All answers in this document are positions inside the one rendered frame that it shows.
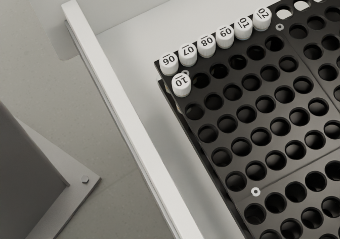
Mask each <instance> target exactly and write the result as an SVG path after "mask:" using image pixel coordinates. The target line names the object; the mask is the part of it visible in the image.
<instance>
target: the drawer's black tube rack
mask: <svg viewBox="0 0 340 239"><path fill-rule="evenodd" d="M272 18H273V20H274V21H275V23H276V24H277V25H276V29H275V30H273V31H271V32H269V33H267V34H265V35H263V36H261V37H259V38H257V39H255V40H253V41H250V42H248V43H246V44H244V45H242V46H241V47H239V48H237V49H235V50H233V51H231V52H229V53H227V54H225V55H222V56H220V57H218V58H216V59H214V60H212V61H210V62H208V63H206V64H204V65H202V66H200V67H198V68H196V69H194V70H192V71H190V72H189V71H187V70H183V71H182V72H181V73H184V74H186V75H188V76H189V78H190V80H191V91H190V94H189V95H188V96H186V97H178V96H176V95H175V94H174V92H173V88H172V81H170V82H168V83H166V87H167V89H168V90H169V92H170V93H168V92H167V91H166V89H165V85H164V82H163V80H162V79H160V80H158V86H159V88H160V90H161V92H162V93H163V95H164V97H165V99H166V101H167V102H168V104H169V106H170V108H171V109H172V111H173V113H174V115H175V116H176V118H177V120H178V122H179V123H180V125H181V127H182V129H183V130H184V132H185V134H186V136H187V138H188V139H189V141H190V143H191V145H192V146H193V148H194V150H195V152H196V153H197V155H198V157H199V159H200V160H201V162H202V164H203V166H204V167H205V169H206V171H207V173H208V174H209V176H210V178H211V180H212V182H213V183H214V185H215V187H216V189H217V190H218V192H219V194H220V196H221V197H222V199H223V201H224V203H225V204H226V206H227V208H228V210H229V212H230V213H231V215H232V217H233V219H234V220H235V222H236V224H237V226H238V227H239V229H240V231H241V233H242V234H243V236H244V238H245V239H340V0H334V1H332V2H330V3H328V4H326V5H324V6H322V7H320V8H318V9H316V10H314V11H311V12H309V13H307V14H305V15H303V16H301V17H299V18H297V19H295V20H293V21H291V22H289V23H287V24H285V25H282V24H278V22H277V21H276V20H275V18H274V17H273V15H272ZM253 49H258V50H260V51H254V50H253ZM237 58H240V59H242V60H239V59H237ZM230 62H231V65H230ZM213 69H214V74H213V75H212V74H211V72H212V70H213ZM195 78H197V82H196V83H195V84H193V80H194V79H195ZM176 104H177V106H178V108H179V110H180V111H181V113H182V114H181V113H179V112H178V110H177V106H176ZM189 108H191V111H190V112H189V113H187V111H188V109H189Z"/></svg>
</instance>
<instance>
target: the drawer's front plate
mask: <svg viewBox="0 0 340 239"><path fill-rule="evenodd" d="M29 1H30V3H31V5H32V7H33V9H34V11H35V13H36V15H37V17H38V19H39V21H40V23H41V25H42V27H43V29H44V31H45V33H46V35H47V37H48V39H49V40H50V42H51V44H52V46H53V48H54V50H55V52H56V54H57V56H58V58H59V59H60V60H63V61H65V60H69V59H71V58H73V57H75V56H78V55H79V53H78V51H77V49H76V47H75V45H74V43H73V41H72V38H71V36H70V34H69V32H68V29H67V27H66V25H65V22H64V21H65V20H67V19H66V16H65V14H64V12H63V9H62V7H61V5H62V4H64V3H66V2H68V1H70V0H29ZM76 1H77V2H78V4H79V6H80V8H81V10H82V12H83V14H84V16H85V17H86V19H87V21H88V23H89V25H90V27H91V29H92V30H93V32H94V34H95V35H98V34H100V33H102V32H104V31H106V30H108V29H111V28H113V27H115V26H117V25H119V24H121V23H123V22H125V21H128V20H130V19H132V18H134V17H136V16H138V15H140V14H142V13H144V12H147V11H149V10H151V9H153V8H155V7H157V6H159V5H161V4H164V3H166V2H168V1H170V0H76Z"/></svg>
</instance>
